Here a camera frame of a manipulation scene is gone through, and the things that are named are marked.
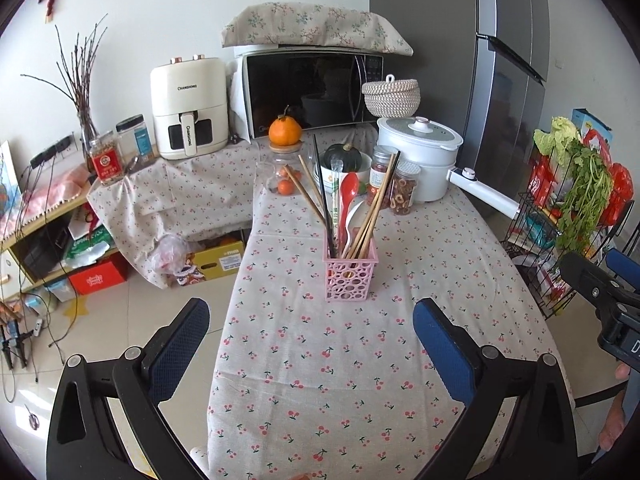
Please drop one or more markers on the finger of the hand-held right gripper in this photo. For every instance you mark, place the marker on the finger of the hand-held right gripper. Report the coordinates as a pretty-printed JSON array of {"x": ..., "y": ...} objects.
[
  {"x": 582, "y": 272},
  {"x": 622, "y": 265}
]

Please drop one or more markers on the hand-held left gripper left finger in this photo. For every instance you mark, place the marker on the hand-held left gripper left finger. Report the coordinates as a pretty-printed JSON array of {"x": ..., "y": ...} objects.
[{"x": 180, "y": 340}]

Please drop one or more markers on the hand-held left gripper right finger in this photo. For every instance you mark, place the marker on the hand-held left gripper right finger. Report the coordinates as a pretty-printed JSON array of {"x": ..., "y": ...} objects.
[{"x": 445, "y": 350}]

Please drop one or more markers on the pink plastic basket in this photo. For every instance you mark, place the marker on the pink plastic basket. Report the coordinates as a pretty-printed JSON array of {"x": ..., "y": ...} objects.
[{"x": 350, "y": 280}]

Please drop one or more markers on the wooden chopstick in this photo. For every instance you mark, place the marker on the wooden chopstick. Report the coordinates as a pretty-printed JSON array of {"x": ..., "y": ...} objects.
[
  {"x": 312, "y": 180},
  {"x": 300, "y": 190},
  {"x": 364, "y": 232},
  {"x": 369, "y": 237},
  {"x": 385, "y": 185},
  {"x": 379, "y": 187}
]

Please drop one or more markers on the white plastic spoon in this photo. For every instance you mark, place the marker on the white plastic spoon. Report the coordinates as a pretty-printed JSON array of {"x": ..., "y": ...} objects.
[{"x": 356, "y": 215}]

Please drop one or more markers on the black chopstick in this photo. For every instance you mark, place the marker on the black chopstick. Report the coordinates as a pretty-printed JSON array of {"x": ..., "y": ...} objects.
[
  {"x": 327, "y": 220},
  {"x": 320, "y": 185}
]

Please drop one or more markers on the red plastic spoon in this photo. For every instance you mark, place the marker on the red plastic spoon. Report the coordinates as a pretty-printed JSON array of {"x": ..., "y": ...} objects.
[{"x": 349, "y": 190}]

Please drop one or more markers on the plastic disposable chopsticks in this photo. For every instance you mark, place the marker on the plastic disposable chopsticks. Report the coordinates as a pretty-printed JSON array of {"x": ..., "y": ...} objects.
[{"x": 335, "y": 195}]

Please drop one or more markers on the person's right hand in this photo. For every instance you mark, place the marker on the person's right hand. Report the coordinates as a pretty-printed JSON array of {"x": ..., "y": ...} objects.
[{"x": 612, "y": 422}]

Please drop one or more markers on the blue snack packet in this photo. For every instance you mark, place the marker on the blue snack packet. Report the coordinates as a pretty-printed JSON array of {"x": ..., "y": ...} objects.
[{"x": 535, "y": 227}]

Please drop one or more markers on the red plastic bag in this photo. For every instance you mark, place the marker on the red plastic bag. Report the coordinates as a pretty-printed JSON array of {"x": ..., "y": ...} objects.
[{"x": 617, "y": 190}]

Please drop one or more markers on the green leafy herbs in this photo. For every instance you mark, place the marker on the green leafy herbs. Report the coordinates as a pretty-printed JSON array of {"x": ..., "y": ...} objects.
[{"x": 585, "y": 195}]

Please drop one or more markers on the clear plastic bag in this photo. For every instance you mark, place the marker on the clear plastic bag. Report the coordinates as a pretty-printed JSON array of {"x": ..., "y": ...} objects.
[{"x": 167, "y": 255}]

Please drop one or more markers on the yellow cardboard box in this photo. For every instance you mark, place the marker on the yellow cardboard box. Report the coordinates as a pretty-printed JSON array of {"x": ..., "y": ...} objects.
[{"x": 220, "y": 260}]

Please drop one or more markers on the red snack packet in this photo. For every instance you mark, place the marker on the red snack packet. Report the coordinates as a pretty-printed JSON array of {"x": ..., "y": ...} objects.
[{"x": 542, "y": 180}]

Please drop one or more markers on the red box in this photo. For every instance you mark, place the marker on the red box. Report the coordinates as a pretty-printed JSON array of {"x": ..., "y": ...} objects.
[{"x": 97, "y": 277}]

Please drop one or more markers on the green and white bag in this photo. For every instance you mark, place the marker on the green and white bag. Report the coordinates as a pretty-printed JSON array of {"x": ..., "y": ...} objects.
[{"x": 87, "y": 252}]

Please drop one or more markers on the napa cabbage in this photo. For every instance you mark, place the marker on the napa cabbage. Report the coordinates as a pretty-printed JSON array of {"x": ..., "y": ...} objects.
[{"x": 552, "y": 137}]

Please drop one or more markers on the blue box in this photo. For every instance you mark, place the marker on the blue box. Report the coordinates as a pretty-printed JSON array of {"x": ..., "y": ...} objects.
[{"x": 590, "y": 120}]

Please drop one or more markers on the black box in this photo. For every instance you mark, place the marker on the black box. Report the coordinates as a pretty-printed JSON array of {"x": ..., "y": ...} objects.
[{"x": 42, "y": 255}]

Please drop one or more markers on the jar of dried rings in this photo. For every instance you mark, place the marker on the jar of dried rings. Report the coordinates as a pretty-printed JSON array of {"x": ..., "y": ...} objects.
[{"x": 405, "y": 190}]

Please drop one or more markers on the wooden low shelf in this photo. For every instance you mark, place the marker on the wooden low shelf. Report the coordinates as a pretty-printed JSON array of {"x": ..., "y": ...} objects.
[{"x": 45, "y": 221}]

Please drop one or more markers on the small tangerine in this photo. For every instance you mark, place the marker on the small tangerine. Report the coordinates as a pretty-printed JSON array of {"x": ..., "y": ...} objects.
[
  {"x": 285, "y": 187},
  {"x": 293, "y": 175}
]

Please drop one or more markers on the white electric pot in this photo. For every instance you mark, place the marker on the white electric pot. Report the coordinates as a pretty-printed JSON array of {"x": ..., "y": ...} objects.
[{"x": 425, "y": 160}]

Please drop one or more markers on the jar of red dried fruit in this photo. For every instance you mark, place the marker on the jar of red dried fruit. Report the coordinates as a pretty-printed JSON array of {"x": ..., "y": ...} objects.
[{"x": 380, "y": 170}]

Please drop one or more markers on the red label jar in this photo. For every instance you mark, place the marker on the red label jar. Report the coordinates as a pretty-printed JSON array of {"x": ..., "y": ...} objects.
[{"x": 107, "y": 160}]

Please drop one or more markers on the pink cloth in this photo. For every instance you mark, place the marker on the pink cloth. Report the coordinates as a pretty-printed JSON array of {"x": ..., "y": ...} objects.
[{"x": 55, "y": 187}]

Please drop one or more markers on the white ceramic bowl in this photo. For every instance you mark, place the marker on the white ceramic bowl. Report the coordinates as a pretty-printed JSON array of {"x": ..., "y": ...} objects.
[{"x": 365, "y": 165}]

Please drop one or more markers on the blue label plastic jar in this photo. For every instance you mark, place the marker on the blue label plastic jar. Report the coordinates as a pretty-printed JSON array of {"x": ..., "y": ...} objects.
[{"x": 135, "y": 140}]

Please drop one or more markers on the glass jar with wooden lid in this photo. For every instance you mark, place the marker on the glass jar with wooden lid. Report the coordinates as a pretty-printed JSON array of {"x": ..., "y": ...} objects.
[{"x": 287, "y": 157}]

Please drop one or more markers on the dark green squash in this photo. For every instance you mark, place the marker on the dark green squash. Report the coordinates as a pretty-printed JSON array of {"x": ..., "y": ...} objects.
[{"x": 342, "y": 155}]

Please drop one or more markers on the framed picture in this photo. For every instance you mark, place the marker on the framed picture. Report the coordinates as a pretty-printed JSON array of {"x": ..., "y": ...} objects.
[{"x": 7, "y": 195}]

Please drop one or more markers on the black power strip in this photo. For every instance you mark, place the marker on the black power strip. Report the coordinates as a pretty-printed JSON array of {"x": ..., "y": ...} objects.
[{"x": 50, "y": 151}]

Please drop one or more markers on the large orange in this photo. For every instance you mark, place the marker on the large orange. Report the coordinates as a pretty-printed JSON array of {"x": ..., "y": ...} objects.
[{"x": 285, "y": 130}]

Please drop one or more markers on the cream air fryer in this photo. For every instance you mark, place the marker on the cream air fryer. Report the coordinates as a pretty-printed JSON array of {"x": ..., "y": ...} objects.
[{"x": 190, "y": 95}]

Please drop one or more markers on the bundle of dry twigs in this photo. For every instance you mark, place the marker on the bundle of dry twigs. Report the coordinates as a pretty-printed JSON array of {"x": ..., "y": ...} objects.
[{"x": 85, "y": 110}]

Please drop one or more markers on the woven lidded basket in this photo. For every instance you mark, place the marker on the woven lidded basket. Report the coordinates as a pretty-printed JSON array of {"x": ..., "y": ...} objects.
[{"x": 390, "y": 100}]

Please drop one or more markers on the black microwave oven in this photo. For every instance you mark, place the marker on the black microwave oven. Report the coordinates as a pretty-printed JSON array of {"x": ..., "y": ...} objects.
[{"x": 300, "y": 90}]

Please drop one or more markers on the grey refrigerator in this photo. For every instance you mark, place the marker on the grey refrigerator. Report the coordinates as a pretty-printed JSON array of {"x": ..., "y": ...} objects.
[{"x": 430, "y": 35}]

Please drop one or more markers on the floral fabric cover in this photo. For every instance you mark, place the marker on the floral fabric cover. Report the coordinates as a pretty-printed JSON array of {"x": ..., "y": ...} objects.
[{"x": 310, "y": 25}]

